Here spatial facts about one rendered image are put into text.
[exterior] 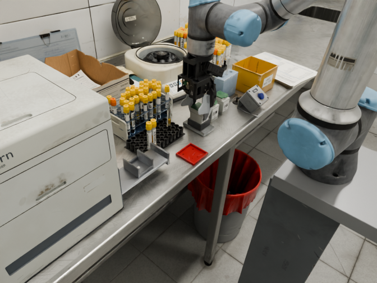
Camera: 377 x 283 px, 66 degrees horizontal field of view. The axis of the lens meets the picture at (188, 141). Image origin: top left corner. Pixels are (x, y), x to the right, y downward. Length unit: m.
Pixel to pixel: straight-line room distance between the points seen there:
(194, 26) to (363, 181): 0.58
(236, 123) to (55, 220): 0.65
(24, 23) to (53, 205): 0.72
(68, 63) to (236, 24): 0.68
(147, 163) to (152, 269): 0.95
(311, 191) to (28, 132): 0.62
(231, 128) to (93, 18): 0.68
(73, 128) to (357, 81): 0.47
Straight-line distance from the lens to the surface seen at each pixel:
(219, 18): 0.71
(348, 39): 0.54
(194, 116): 0.93
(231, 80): 1.11
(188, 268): 1.63
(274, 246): 1.02
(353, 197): 0.81
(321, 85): 0.58
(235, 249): 1.72
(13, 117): 0.52
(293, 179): 0.79
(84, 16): 1.25
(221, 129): 0.97
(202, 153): 0.87
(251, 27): 0.70
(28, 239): 0.60
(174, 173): 0.80
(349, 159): 0.80
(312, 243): 0.93
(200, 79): 0.82
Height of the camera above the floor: 1.43
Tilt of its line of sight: 38 degrees down
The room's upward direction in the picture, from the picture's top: 4 degrees clockwise
